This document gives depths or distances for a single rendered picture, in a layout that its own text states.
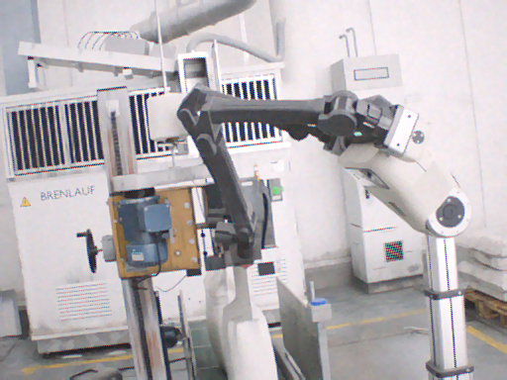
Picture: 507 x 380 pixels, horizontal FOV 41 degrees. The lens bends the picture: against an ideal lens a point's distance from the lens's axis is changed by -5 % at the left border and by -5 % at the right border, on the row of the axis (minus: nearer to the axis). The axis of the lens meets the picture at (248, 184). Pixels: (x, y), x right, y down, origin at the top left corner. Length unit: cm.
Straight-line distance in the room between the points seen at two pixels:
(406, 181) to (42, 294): 402
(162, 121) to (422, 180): 97
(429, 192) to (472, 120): 539
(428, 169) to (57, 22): 532
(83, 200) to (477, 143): 409
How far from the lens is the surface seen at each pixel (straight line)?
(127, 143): 274
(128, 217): 251
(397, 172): 197
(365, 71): 642
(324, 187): 689
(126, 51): 519
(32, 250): 554
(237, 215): 213
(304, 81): 585
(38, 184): 549
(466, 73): 744
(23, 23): 649
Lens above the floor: 146
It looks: 3 degrees down
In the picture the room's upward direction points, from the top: 7 degrees counter-clockwise
